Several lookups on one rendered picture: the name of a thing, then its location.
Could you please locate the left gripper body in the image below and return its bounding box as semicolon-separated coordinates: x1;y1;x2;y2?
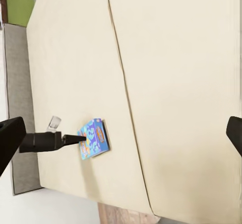
33;131;62;153

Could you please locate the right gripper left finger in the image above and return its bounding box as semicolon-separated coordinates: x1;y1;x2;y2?
0;116;26;176

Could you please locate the board game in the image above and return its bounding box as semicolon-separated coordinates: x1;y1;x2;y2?
77;118;108;160

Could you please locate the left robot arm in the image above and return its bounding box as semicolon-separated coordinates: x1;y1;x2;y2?
19;116;87;153

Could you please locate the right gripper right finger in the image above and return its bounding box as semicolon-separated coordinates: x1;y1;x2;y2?
226;116;242;157

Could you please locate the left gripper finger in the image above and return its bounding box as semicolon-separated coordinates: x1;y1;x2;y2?
61;134;87;147

